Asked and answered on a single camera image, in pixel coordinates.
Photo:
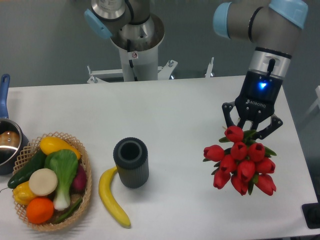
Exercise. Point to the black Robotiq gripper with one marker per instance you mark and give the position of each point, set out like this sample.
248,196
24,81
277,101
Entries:
256,103

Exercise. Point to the red tulip bouquet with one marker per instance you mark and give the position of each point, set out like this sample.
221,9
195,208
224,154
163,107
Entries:
247,163

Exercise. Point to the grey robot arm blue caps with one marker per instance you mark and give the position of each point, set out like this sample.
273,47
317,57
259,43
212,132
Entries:
273,25

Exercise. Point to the dark grey ribbed vase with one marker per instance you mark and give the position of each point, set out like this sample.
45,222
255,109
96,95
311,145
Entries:
131,159

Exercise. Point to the black device at table edge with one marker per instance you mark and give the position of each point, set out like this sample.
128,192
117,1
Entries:
311,212

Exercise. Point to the yellow banana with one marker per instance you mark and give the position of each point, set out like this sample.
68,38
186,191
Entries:
108,200

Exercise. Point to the purple sweet potato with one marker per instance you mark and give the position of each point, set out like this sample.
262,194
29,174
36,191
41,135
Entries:
80,180

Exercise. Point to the green bok choy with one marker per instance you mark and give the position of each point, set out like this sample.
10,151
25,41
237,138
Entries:
64,164

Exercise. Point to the green bean pod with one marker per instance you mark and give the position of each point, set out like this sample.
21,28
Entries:
69,212

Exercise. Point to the yellow squash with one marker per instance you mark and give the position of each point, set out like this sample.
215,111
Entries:
51,144

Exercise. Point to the woven wicker basket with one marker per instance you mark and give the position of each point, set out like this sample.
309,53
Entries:
26,154

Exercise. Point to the green cucumber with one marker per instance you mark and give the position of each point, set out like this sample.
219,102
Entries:
37,162

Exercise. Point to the orange fruit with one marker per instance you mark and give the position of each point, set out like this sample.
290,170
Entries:
39,210

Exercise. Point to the yellow bell pepper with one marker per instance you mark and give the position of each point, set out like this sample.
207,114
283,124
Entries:
22,194

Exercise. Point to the white chair frame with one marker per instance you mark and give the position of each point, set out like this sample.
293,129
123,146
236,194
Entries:
314,108

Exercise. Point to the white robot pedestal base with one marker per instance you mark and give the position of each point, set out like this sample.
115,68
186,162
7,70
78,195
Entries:
138,49

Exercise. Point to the blue handled saucepan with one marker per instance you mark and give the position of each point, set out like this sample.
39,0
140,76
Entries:
12,138

